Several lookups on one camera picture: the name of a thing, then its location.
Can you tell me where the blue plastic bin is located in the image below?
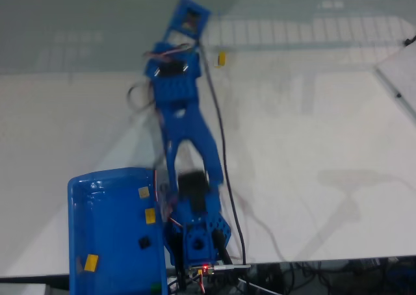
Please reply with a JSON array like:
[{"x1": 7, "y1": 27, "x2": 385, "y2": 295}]
[{"x1": 67, "y1": 167, "x2": 170, "y2": 295}]

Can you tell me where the controller board with red light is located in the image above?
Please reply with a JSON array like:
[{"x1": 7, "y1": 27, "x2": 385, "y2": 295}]
[{"x1": 190, "y1": 264, "x2": 217, "y2": 276}]

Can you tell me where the red white black servo wire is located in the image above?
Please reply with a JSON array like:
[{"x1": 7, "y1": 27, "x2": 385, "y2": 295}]
[
  {"x1": 142, "y1": 43, "x2": 192, "y2": 62},
  {"x1": 153, "y1": 170, "x2": 183, "y2": 231}
]

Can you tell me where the blue framed gripper camera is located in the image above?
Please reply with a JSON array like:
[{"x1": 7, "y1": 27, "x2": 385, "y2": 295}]
[{"x1": 164, "y1": 0, "x2": 211, "y2": 44}]

